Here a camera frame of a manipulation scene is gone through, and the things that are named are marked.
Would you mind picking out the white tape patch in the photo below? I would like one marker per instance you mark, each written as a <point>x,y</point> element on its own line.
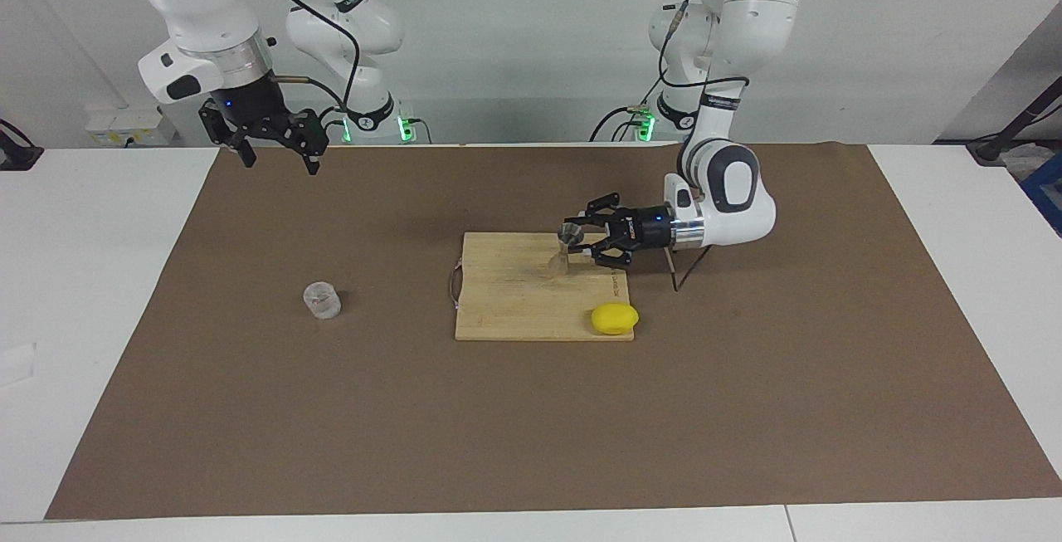
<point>17,366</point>

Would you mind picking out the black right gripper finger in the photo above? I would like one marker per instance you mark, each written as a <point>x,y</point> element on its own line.
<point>311,135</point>
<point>217,129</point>

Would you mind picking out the white wall power socket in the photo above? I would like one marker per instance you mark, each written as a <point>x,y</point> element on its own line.
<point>124,127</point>

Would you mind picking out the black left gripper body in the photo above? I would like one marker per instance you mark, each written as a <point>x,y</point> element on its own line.
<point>651,228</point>

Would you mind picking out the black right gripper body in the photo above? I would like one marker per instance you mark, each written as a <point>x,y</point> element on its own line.
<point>249,109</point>

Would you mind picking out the steel double jigger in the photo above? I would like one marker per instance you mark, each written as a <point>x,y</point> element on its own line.
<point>562,258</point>

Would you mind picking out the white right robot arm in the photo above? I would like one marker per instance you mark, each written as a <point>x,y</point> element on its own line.
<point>199,2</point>

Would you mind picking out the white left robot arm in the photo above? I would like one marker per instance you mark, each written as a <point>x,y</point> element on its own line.
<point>747,27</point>

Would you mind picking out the brown paper table mat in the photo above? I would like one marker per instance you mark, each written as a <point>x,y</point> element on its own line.
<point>531,426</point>

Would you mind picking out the blue crate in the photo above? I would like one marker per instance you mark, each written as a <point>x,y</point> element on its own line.
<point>1047,189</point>

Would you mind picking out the black tripod stand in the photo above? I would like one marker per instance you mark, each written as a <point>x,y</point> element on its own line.
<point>1029,114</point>

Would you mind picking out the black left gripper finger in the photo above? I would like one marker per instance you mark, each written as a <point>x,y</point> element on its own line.
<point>610,210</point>
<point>616,251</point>

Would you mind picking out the yellow lemon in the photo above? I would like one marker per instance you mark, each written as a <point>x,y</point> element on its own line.
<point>614,319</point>

